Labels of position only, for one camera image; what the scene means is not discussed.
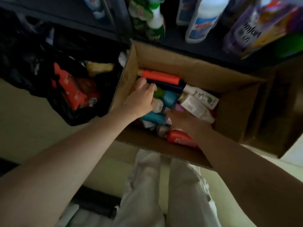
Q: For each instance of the person's left hand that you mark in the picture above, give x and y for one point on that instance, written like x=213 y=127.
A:
x=138 y=101

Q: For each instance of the dark cardboard box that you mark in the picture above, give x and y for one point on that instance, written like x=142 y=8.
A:
x=274 y=108

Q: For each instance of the green and white pouch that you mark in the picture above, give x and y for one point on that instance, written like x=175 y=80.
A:
x=148 y=23

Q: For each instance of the dark red packet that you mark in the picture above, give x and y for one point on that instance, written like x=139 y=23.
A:
x=88 y=91

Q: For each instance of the blue and white bottle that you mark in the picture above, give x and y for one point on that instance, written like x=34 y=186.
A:
x=185 y=9

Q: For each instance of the pink packet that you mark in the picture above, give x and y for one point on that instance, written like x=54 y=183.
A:
x=179 y=108

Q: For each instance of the white bottle with blue label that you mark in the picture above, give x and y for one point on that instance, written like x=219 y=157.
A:
x=203 y=20

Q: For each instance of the small white bottle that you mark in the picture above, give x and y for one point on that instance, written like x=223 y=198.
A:
x=158 y=105

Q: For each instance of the person's right fingers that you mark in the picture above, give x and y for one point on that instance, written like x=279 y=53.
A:
x=171 y=115

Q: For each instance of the white carton with green print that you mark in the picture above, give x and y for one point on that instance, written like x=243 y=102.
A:
x=201 y=95

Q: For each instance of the dark blue tube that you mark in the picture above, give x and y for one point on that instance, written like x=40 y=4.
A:
x=169 y=86

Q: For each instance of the person's right forearm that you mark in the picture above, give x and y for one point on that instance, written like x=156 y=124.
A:
x=248 y=179

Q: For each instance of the red bottle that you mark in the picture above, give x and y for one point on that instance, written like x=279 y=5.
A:
x=180 y=138

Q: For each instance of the person's left fingers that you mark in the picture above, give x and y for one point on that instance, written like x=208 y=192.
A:
x=144 y=84

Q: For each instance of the open cardboard box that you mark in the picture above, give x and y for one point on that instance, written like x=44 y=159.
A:
x=208 y=75

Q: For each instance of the yellow packet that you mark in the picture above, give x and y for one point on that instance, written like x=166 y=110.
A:
x=99 y=68

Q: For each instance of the clear blue bottle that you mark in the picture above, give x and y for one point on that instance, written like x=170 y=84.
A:
x=94 y=5

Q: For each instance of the black bag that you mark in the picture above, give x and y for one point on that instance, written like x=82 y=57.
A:
x=28 y=59

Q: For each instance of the light blue bottle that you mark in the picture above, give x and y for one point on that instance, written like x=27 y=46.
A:
x=170 y=98

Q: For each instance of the orange tube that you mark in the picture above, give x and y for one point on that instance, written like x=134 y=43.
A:
x=159 y=76

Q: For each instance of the small green bottle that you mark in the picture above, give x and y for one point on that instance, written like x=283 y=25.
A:
x=159 y=93

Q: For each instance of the person's white trousers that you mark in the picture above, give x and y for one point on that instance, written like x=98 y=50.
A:
x=151 y=196

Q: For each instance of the person's right hand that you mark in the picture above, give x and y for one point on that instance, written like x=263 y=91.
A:
x=187 y=122

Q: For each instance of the teal bottle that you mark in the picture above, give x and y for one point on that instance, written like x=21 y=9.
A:
x=155 y=118

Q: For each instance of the black shelf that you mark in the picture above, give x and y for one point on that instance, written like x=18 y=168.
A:
x=180 y=42

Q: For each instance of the purple refill pouch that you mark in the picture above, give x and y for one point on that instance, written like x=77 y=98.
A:
x=255 y=28

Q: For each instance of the white carton with beige print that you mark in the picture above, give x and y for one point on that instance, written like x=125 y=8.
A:
x=195 y=107

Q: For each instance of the person's left forearm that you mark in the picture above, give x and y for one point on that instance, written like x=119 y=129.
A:
x=61 y=167

